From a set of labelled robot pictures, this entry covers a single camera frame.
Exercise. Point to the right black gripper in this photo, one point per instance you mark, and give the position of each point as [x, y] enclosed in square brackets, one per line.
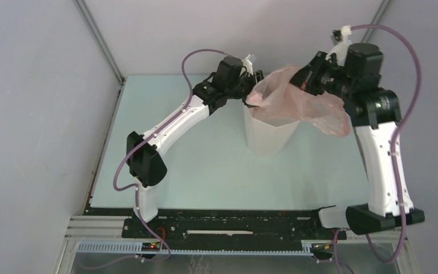
[305, 78]

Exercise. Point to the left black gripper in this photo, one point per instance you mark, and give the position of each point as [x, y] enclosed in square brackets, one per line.
[250, 78]

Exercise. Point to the pink plastic trash bag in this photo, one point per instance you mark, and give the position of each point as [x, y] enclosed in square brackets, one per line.
[275, 97]

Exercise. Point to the white paper trash bin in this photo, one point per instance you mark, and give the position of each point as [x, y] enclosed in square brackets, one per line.
[266, 139]

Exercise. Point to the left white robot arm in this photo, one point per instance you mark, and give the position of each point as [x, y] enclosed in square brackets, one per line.
[146, 164]

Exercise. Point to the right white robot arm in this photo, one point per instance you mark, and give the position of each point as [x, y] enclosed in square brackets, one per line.
[375, 116]

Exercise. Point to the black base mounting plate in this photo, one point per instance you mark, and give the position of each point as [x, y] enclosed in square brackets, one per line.
[245, 230]

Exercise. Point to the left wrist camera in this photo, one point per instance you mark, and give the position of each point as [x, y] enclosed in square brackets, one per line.
[248, 63]

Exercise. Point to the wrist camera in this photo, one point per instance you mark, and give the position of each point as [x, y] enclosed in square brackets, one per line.
[341, 38]
[248, 63]

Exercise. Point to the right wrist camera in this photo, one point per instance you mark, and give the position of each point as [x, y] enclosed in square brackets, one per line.
[341, 38]

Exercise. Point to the white slotted cable duct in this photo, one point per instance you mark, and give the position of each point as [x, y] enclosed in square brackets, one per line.
[136, 248]

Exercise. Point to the aluminium frame rail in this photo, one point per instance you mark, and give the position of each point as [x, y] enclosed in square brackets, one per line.
[109, 228]

